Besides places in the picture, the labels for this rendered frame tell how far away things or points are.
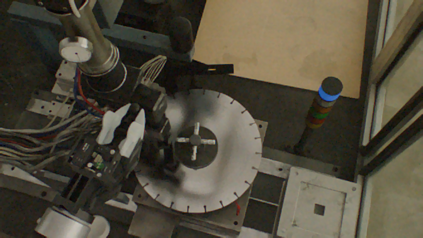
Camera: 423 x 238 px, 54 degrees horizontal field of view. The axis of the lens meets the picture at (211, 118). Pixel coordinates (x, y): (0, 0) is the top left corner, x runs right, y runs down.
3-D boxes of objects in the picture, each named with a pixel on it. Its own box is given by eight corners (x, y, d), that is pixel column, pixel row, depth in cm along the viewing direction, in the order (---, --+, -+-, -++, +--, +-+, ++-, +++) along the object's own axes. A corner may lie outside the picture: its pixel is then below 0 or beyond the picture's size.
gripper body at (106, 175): (123, 148, 65) (83, 220, 60) (132, 164, 73) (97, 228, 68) (81, 129, 66) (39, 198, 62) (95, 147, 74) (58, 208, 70)
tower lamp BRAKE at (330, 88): (340, 85, 91) (344, 79, 88) (337, 103, 89) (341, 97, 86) (320, 80, 91) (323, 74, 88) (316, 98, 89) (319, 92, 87)
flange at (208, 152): (171, 131, 106) (170, 127, 104) (213, 123, 107) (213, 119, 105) (178, 172, 102) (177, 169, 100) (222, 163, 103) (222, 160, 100)
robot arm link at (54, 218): (84, 252, 67) (41, 231, 68) (99, 226, 69) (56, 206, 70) (70, 249, 60) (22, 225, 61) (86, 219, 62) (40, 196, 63)
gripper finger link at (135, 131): (152, 106, 69) (122, 152, 66) (157, 119, 75) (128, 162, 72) (137, 97, 70) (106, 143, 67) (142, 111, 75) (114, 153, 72)
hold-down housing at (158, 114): (175, 127, 94) (163, 85, 75) (165, 145, 92) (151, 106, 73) (153, 117, 95) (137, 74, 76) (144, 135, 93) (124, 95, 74)
